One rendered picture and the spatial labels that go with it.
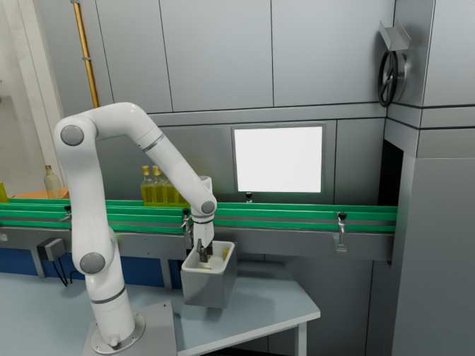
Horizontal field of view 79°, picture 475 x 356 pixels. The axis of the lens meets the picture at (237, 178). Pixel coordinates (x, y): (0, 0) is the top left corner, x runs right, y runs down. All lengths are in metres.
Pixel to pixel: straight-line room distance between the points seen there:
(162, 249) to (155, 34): 1.00
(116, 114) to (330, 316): 1.49
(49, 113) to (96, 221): 3.60
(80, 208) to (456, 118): 1.17
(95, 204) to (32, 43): 3.72
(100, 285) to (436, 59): 1.26
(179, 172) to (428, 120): 0.80
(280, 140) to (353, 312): 1.02
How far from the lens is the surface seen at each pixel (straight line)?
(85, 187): 0.99
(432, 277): 1.28
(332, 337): 1.95
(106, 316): 1.18
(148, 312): 1.34
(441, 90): 1.07
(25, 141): 4.77
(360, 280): 1.71
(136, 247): 1.47
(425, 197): 1.13
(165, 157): 0.98
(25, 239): 1.87
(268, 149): 1.38
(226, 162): 1.43
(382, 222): 1.34
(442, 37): 1.07
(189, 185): 0.95
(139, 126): 0.96
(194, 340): 1.28
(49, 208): 1.81
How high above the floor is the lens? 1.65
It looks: 17 degrees down
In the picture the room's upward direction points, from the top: 4 degrees counter-clockwise
